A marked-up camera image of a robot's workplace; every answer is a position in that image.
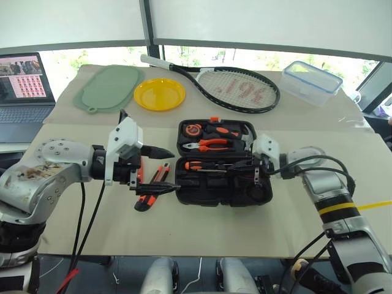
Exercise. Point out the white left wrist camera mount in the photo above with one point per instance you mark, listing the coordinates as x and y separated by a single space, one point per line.
124 134

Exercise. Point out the cream table cover sheet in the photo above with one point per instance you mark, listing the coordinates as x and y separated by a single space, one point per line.
214 232

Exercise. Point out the green silicone mat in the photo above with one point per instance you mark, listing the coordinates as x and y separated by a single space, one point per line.
107 88

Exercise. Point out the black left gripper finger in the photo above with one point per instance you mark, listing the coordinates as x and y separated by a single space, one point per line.
157 153
159 188

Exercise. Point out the grey-beige table cover sheet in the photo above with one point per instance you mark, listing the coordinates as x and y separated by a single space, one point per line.
306 118

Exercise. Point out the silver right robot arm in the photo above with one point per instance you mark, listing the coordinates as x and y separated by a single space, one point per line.
324 186

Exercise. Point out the yellow plastic plate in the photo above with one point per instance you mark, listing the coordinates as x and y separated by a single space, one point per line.
159 95

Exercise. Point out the orange voltage tester pen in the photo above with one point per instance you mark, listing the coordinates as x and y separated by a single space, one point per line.
141 171

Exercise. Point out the white roller blind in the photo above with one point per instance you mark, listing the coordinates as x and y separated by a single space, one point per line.
275 21
70 21

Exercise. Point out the tan rounded floor object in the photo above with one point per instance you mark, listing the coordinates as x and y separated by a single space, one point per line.
298 267

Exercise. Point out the red strip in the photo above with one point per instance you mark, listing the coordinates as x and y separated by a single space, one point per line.
69 280

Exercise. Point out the silver rounded leg cover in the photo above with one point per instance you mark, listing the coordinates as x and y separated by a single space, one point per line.
159 275
235 275

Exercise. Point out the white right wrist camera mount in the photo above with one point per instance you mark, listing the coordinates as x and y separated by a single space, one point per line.
268 145

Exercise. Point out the black framed monitor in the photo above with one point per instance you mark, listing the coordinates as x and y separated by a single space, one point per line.
375 88

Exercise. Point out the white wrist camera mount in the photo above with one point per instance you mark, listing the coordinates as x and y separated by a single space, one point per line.
268 145
124 134

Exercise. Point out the black plastic tool case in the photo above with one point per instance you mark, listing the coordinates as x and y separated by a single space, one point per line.
214 196

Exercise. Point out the orange black utility knife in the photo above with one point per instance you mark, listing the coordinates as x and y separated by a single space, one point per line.
160 174

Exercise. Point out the white mug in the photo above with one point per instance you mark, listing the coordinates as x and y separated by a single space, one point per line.
356 97

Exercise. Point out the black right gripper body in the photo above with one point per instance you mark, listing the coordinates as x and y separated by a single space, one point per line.
264 167

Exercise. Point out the clear container with blue lid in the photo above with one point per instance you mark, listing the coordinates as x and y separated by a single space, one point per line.
309 82

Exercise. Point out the black tennis racket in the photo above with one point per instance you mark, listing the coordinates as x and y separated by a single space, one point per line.
153 61

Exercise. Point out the dark grey laptop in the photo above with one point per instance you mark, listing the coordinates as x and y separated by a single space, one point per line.
21 116

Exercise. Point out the dark window post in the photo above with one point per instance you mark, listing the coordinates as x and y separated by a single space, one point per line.
150 27

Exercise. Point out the orange black tape measure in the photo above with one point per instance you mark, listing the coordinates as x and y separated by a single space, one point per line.
192 129

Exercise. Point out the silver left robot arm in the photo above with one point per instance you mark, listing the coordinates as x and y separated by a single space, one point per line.
55 159

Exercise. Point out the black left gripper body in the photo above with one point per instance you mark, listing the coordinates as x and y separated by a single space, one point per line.
122 171

